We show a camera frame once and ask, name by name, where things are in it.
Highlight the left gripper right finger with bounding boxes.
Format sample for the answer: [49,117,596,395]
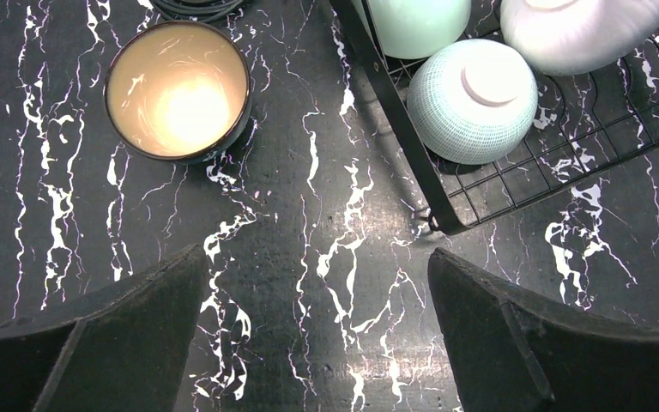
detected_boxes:
[427,248,659,411]

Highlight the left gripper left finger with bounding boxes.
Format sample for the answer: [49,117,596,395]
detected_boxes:
[0,245,209,411]

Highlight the black wire dish rack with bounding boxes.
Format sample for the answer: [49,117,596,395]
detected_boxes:
[331,1,659,235]

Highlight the green lined ceramic bowl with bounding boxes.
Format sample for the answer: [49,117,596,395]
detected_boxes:
[406,39,538,166]

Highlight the dark blue glazed bowl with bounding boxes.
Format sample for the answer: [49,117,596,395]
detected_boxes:
[103,21,252,163]

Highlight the white ribbed ceramic bowl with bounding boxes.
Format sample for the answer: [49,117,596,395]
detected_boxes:
[499,0,659,76]

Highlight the pale green ceramic bowl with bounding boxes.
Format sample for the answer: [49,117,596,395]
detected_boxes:
[353,0,472,60]

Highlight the coiled black cable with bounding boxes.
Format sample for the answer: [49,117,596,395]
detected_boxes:
[150,0,251,24]

